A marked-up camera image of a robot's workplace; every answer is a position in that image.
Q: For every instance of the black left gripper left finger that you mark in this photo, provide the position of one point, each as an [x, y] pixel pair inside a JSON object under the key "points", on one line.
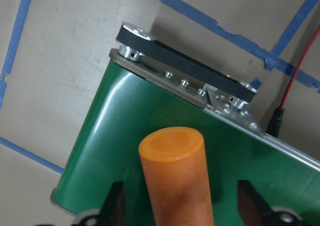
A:
{"points": [[110, 214]]}

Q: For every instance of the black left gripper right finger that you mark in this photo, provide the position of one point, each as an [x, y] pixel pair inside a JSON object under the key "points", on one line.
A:
{"points": [[255, 211]]}

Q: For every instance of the plain orange cylinder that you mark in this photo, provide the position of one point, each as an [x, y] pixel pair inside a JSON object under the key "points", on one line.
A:
{"points": [[175, 169]]}

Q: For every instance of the green conveyor belt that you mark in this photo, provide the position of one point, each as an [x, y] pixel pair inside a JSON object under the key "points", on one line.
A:
{"points": [[148, 86]]}

